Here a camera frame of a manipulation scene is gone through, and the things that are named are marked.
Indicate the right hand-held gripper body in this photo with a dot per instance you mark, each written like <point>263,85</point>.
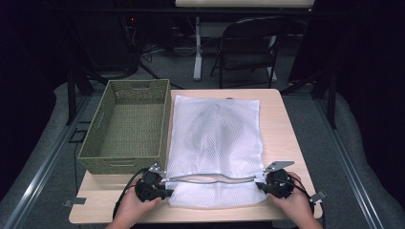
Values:
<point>280,184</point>

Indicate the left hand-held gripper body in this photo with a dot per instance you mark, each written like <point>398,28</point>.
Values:
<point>148,189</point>

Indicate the white mesh laundry bag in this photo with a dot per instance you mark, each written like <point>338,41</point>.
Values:
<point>191,152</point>

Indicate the green woven basket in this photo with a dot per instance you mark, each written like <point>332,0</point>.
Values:
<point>127,127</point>

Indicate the beige cloth garment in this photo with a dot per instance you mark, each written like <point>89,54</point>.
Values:
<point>219,127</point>

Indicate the person's right hand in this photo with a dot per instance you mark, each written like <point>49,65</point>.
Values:
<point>297,203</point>

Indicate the person's left hand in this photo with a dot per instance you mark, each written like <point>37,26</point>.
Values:
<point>130,208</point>

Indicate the grey tape strip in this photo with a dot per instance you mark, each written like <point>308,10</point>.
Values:
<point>75,201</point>
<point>318,196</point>

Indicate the black metal stand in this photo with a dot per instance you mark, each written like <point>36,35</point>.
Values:
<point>332,101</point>
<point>71,95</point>

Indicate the white desk leg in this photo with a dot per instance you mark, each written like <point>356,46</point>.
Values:
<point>198,63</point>

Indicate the black folding chair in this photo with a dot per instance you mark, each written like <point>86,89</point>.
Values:
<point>251,35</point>

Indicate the metal floor rail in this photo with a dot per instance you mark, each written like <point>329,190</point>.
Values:
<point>41,171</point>
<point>350,171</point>

